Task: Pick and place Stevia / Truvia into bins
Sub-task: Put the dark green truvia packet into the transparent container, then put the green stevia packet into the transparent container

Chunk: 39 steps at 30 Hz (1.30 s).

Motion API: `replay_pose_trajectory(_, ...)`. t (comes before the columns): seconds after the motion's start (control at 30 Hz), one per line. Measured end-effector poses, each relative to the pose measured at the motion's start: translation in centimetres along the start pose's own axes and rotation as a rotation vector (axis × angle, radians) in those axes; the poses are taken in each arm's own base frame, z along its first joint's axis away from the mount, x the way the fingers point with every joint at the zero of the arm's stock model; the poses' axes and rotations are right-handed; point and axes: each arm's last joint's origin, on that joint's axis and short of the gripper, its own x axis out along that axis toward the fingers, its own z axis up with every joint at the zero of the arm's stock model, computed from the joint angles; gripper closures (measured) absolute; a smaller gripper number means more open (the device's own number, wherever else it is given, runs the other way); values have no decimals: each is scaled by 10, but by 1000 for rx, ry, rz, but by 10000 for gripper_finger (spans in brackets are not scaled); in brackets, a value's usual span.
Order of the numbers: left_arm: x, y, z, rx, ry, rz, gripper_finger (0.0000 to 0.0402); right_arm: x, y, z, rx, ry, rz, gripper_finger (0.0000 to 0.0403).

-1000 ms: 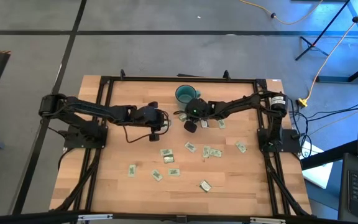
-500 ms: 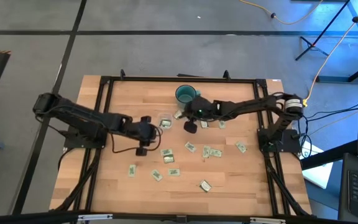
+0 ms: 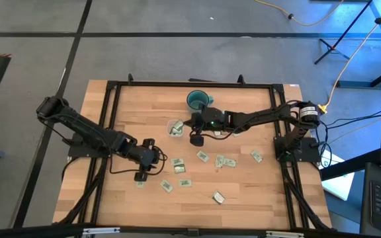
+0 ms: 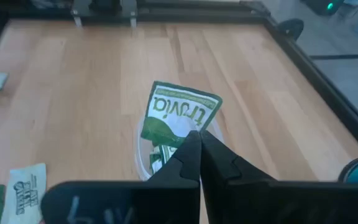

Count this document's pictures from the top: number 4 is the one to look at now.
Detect black device with green light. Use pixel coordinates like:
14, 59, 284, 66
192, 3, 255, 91
300, 0, 345, 16

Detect black metal arm base bracket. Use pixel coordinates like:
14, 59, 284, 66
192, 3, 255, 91
71, 0, 139, 29

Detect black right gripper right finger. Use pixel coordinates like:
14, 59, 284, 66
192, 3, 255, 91
200, 129, 358, 224

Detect black rounded device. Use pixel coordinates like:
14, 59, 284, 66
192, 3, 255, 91
277, 17, 305, 41

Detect clear plastic cup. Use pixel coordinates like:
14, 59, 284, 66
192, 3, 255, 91
134, 116, 226, 182

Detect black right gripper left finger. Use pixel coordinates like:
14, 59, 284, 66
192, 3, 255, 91
41, 129, 203, 224

